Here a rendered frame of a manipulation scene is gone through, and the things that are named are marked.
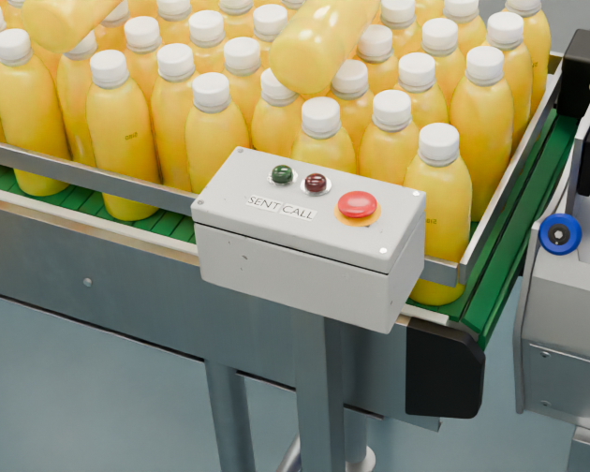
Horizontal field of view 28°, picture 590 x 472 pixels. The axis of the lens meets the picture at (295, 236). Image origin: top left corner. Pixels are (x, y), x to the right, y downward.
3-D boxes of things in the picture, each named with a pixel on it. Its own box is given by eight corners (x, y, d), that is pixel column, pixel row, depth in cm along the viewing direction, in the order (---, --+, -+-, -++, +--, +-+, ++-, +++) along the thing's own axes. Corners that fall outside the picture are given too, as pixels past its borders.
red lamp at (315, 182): (321, 197, 110) (321, 186, 109) (300, 191, 111) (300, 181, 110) (331, 183, 112) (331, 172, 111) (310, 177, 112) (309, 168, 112)
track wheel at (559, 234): (584, 218, 123) (587, 218, 125) (542, 208, 124) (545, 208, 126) (574, 260, 123) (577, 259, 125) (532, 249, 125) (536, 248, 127)
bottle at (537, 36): (474, 123, 150) (482, -9, 137) (526, 111, 151) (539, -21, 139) (496, 155, 145) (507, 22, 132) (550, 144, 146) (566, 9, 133)
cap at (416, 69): (412, 91, 124) (412, 76, 122) (390, 73, 126) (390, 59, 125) (442, 79, 125) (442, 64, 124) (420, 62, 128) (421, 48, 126)
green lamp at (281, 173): (287, 187, 111) (287, 178, 111) (267, 183, 112) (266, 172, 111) (297, 174, 113) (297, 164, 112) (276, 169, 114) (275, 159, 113)
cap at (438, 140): (423, 134, 118) (423, 119, 117) (462, 139, 117) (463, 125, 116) (415, 157, 115) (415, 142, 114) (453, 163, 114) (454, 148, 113)
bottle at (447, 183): (408, 258, 132) (411, 120, 119) (471, 269, 131) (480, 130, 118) (393, 302, 127) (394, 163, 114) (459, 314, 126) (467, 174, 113)
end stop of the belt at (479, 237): (464, 285, 122) (465, 264, 120) (457, 283, 122) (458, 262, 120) (567, 78, 148) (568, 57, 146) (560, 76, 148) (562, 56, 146)
